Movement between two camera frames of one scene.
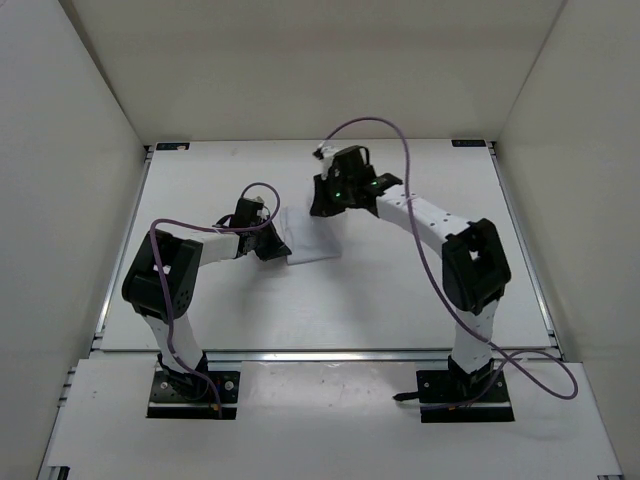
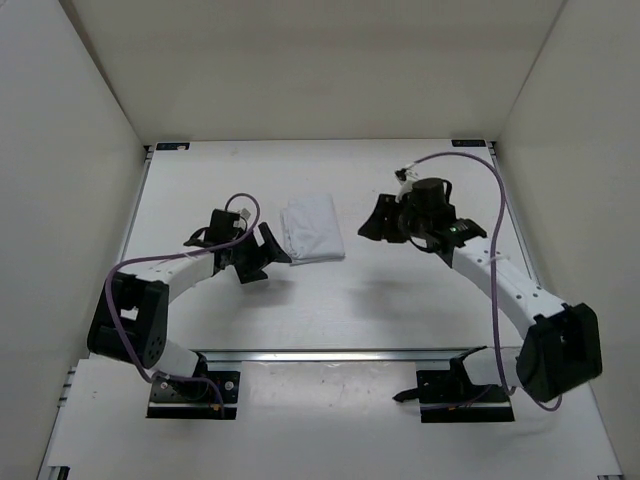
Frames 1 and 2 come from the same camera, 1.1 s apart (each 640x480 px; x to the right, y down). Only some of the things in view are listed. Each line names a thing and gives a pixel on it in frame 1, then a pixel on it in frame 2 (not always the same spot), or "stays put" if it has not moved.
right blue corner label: [469, 143] stays put
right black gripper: [322, 206] -> [379, 226]
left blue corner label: [172, 146] stays put
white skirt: [308, 237] stays put
